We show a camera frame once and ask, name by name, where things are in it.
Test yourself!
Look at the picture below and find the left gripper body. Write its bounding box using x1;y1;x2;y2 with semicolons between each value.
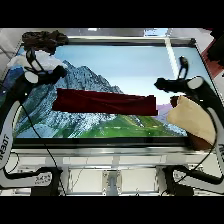
49;65;69;81

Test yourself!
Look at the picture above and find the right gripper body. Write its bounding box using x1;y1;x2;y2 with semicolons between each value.
154;77;178;94

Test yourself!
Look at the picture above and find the white garment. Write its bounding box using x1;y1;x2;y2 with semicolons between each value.
6;49;68;75

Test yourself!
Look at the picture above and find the dark brown garment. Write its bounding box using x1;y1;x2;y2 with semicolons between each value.
21;29;70;55

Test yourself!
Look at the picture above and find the beige garment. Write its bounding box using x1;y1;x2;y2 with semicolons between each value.
166;94;218;146

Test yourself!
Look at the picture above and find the dark red garment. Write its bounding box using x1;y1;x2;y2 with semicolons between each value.
52;87;159;117

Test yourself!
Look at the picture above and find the black cable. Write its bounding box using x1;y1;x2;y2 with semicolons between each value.
174;106;220;184
19;101;67;197

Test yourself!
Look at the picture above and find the silver frame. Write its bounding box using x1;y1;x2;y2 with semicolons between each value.
0;145;224;197

